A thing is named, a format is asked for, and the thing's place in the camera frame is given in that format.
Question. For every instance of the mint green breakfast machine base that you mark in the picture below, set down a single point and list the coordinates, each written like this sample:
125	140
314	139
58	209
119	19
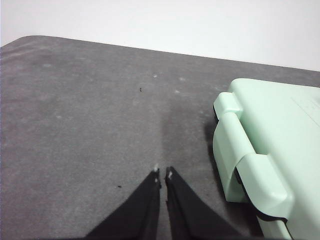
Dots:
225	150

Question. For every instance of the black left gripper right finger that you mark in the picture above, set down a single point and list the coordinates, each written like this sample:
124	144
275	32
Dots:
190	215

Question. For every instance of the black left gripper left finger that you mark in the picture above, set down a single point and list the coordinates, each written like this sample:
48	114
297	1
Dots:
135	215

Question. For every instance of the mint green griddle cover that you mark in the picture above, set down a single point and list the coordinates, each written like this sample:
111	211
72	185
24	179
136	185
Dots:
280	120

